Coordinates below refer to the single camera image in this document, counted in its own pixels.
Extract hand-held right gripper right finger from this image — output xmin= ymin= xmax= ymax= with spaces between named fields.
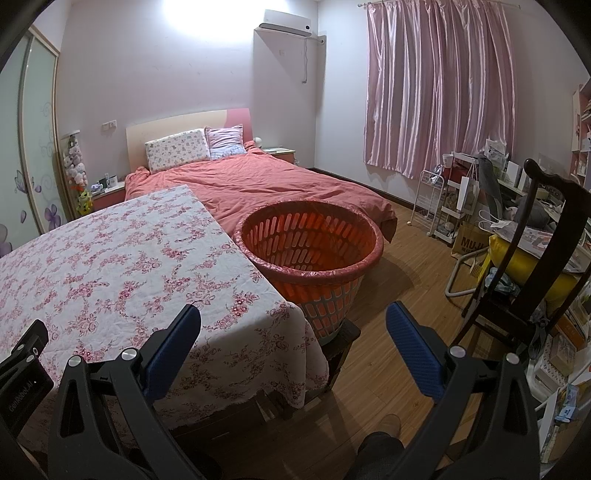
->
xmin=385 ymin=301 xmax=541 ymax=480

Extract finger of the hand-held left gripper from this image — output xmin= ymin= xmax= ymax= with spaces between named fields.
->
xmin=0 ymin=319 xmax=50 ymax=373

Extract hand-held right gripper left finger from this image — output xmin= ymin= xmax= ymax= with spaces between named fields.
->
xmin=46 ymin=304 xmax=202 ymax=480

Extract orange plastic laundry basket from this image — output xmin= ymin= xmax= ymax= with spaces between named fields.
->
xmin=232 ymin=200 xmax=385 ymax=347

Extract dark wooden stool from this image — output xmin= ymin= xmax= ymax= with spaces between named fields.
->
xmin=322 ymin=318 xmax=362 ymax=394

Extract brown slipper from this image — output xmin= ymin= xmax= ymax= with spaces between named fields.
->
xmin=369 ymin=414 xmax=403 ymax=445

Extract floral tablecloth table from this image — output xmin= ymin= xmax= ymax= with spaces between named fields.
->
xmin=0 ymin=185 xmax=330 ymax=433

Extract person's leg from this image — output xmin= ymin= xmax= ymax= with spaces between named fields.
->
xmin=357 ymin=431 xmax=408 ymax=480

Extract brown paper bag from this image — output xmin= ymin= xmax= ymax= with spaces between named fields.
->
xmin=451 ymin=220 xmax=493 ymax=260

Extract yellow cushion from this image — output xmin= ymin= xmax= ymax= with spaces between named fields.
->
xmin=488 ymin=233 xmax=583 ymax=302

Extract white shelf cart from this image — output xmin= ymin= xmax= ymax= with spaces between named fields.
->
xmin=434 ymin=154 xmax=481 ymax=243

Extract white paper bag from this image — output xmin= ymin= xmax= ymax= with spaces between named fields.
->
xmin=457 ymin=177 xmax=481 ymax=218

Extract pink nightstand with mug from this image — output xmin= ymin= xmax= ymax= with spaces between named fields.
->
xmin=90 ymin=181 xmax=127 ymax=213

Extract dark wooden chair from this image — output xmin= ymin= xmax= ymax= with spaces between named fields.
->
xmin=450 ymin=158 xmax=585 ymax=357

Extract grey mesh office chair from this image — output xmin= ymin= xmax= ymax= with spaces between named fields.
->
xmin=477 ymin=154 xmax=509 ymax=223

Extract hanging stuffed toys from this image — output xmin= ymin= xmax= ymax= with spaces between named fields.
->
xmin=62 ymin=134 xmax=89 ymax=189

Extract bed with red duvet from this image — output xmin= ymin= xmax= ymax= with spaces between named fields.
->
xmin=124 ymin=141 xmax=398 ymax=245

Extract floral sliding door wardrobe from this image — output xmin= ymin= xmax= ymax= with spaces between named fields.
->
xmin=0 ymin=25 xmax=77 ymax=259

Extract floral print pillow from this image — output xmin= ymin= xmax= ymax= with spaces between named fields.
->
xmin=145 ymin=128 xmax=211 ymax=175

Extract purple striped pillow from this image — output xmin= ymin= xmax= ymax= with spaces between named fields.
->
xmin=204 ymin=124 xmax=247 ymax=160

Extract cream and pink headboard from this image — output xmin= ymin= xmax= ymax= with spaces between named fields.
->
xmin=126 ymin=108 xmax=254 ymax=174

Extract pink striped curtain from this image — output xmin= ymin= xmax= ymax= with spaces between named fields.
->
xmin=363 ymin=0 xmax=520 ymax=179

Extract pink bookshelf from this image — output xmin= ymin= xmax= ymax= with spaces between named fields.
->
xmin=570 ymin=82 xmax=591 ymax=186

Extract white air conditioner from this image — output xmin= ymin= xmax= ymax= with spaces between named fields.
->
xmin=258 ymin=8 xmax=313 ymax=37

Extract white tube chair frame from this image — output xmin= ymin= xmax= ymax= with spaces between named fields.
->
xmin=445 ymin=249 xmax=491 ymax=299

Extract white wire rack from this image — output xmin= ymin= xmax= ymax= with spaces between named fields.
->
xmin=412 ymin=169 xmax=447 ymax=236

